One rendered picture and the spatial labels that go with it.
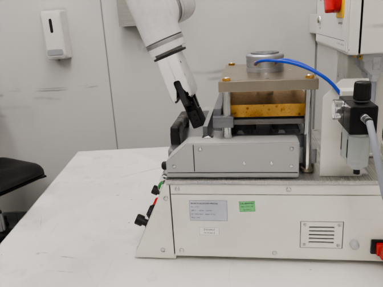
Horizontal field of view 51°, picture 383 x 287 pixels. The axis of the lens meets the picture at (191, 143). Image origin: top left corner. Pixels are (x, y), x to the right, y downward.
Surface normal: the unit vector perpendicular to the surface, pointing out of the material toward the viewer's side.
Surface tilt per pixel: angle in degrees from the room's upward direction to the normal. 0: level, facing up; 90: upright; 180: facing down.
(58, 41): 90
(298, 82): 90
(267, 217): 90
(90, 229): 0
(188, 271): 0
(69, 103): 90
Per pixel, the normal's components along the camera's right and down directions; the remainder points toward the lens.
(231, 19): 0.00, 0.29
